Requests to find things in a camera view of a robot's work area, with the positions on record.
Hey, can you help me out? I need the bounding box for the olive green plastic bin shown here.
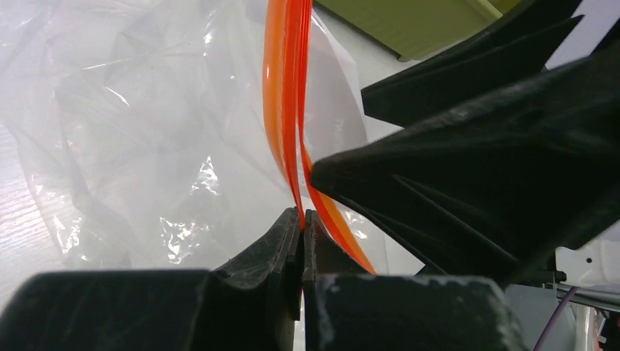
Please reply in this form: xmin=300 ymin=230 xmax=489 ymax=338
xmin=315 ymin=0 xmax=518 ymax=62

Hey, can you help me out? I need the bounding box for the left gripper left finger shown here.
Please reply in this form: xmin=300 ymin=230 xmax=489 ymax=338
xmin=1 ymin=208 xmax=301 ymax=350

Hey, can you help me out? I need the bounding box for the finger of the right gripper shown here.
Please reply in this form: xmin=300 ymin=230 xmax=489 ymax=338
xmin=311 ymin=26 xmax=619 ymax=286
xmin=361 ymin=0 xmax=581 ymax=127

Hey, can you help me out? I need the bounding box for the aluminium rail frame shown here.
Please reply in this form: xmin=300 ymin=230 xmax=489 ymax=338
xmin=570 ymin=285 xmax=619 ymax=312

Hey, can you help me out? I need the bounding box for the clear zip bag orange zipper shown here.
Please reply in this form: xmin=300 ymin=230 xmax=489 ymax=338
xmin=0 ymin=0 xmax=425 ymax=277

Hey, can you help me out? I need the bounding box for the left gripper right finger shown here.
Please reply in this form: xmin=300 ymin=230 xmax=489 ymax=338
xmin=302 ymin=210 xmax=526 ymax=350

